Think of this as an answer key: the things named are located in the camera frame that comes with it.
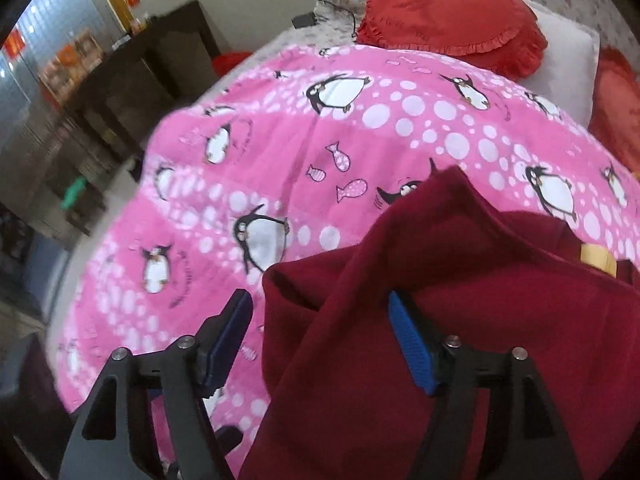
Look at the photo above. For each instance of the white pillow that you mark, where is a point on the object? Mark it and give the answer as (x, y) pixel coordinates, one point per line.
(565, 60)

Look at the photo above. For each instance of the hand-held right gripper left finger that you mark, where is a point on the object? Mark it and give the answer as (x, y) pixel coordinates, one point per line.
(230, 340)

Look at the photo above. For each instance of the maroon fleece garment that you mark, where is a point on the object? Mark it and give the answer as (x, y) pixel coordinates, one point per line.
(360, 320)

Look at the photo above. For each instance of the red ruffled heart pillow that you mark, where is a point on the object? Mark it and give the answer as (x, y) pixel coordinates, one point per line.
(440, 10)

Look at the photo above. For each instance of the green object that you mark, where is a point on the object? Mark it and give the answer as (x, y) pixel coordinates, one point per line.
(76, 192)

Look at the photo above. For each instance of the pink penguin print blanket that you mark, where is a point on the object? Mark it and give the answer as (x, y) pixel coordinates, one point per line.
(300, 135)

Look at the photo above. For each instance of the black charger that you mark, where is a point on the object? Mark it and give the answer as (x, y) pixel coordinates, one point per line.
(305, 21)

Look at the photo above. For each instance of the glass door with posters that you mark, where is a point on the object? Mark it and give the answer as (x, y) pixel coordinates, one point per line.
(60, 25)

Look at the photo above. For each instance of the dark wooden table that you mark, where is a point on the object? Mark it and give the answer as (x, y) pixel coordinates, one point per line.
(165, 50)

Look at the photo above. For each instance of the red cloth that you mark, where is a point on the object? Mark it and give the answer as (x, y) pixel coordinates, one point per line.
(227, 63)

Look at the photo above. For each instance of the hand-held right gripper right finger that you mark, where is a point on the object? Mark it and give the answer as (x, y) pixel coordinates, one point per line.
(415, 345)

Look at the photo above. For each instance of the orange cream striped blanket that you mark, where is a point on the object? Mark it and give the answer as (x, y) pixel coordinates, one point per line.
(597, 257)

